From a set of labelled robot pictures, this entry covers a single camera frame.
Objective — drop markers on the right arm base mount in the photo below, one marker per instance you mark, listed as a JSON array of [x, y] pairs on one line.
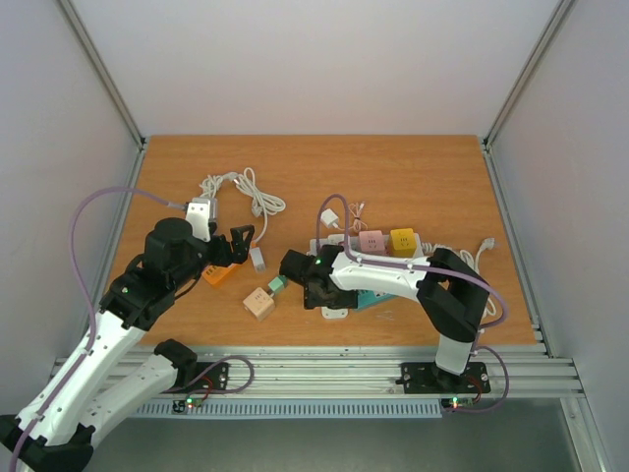
[[427, 378]]

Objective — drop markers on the white usb charger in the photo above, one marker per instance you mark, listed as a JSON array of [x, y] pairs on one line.
[[257, 259]]

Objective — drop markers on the teal power strip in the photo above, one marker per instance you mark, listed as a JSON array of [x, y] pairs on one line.
[[368, 299]]

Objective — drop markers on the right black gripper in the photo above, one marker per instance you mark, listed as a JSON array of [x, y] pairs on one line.
[[317, 296]]

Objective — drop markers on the green plug adapter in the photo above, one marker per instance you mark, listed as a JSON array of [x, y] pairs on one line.
[[276, 285]]

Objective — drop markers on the small white charger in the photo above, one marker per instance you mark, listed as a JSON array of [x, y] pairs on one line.
[[330, 219]]

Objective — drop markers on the pink cube socket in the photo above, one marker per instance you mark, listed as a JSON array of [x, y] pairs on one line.
[[372, 242]]

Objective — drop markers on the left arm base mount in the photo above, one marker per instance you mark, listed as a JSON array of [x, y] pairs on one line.
[[202, 378]]

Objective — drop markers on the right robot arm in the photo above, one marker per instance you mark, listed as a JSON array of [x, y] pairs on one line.
[[452, 295]]

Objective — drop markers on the slotted cable duct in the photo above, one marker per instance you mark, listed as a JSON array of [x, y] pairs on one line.
[[280, 409]]

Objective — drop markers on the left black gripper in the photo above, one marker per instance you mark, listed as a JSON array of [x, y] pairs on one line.
[[241, 250]]

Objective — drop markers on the beige cube socket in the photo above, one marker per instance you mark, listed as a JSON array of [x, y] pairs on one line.
[[259, 303]]

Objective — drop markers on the white cube socket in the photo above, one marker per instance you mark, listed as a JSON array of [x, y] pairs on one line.
[[334, 314]]

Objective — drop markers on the yellow cube socket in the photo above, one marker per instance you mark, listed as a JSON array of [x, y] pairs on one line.
[[402, 243]]

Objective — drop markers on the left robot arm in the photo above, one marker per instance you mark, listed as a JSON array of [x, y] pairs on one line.
[[61, 428]]

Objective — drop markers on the orange power strip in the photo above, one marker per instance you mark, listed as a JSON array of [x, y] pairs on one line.
[[214, 275]]

